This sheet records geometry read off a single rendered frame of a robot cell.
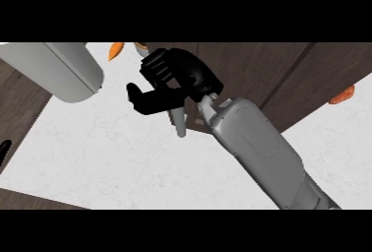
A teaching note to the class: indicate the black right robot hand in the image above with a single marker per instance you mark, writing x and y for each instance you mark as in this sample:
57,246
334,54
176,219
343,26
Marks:
194,75

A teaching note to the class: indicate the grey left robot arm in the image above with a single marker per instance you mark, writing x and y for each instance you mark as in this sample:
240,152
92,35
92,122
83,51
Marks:
54,69

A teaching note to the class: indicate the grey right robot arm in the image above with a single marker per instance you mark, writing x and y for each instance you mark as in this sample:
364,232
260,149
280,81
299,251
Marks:
257,144

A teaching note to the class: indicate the dark wooden cabinet door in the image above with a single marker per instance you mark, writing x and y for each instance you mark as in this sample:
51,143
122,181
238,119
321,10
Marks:
247,69

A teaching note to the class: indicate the dark wooden cabinet panel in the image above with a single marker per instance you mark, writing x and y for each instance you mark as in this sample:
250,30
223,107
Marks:
319,75

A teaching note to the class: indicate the dark wooden cabinet side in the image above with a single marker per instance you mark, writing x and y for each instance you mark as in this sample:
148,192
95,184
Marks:
20,108

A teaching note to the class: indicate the pale bottle with orange band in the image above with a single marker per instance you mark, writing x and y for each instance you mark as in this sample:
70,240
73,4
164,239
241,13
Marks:
141,48

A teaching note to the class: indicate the orange carrot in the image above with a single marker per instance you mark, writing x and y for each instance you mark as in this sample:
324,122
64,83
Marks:
116,50

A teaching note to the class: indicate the orange vegetable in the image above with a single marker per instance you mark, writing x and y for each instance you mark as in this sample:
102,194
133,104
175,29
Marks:
343,95

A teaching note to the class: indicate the black curved bar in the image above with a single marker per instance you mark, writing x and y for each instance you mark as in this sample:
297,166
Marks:
3,152

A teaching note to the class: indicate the dark wooden board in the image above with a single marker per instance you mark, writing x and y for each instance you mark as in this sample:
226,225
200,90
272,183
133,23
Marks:
29,200

